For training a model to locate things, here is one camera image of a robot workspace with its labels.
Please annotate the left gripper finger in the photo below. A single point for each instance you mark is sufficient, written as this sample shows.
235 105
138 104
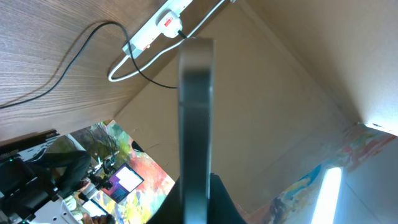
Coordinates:
221 208

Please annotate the Galaxy S25 smartphone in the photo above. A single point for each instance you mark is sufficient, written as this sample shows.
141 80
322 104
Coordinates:
195 105

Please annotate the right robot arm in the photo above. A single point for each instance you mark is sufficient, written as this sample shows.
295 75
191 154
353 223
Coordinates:
30 198

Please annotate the white charger plug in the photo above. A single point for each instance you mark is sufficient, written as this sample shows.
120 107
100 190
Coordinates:
169 24

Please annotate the laptop with bright screen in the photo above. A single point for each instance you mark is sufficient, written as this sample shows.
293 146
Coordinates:
124 181

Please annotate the person in dark clothes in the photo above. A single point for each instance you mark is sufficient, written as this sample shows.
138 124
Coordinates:
76 164

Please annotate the white power strip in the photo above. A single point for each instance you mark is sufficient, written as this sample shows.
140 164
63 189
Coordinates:
145 36

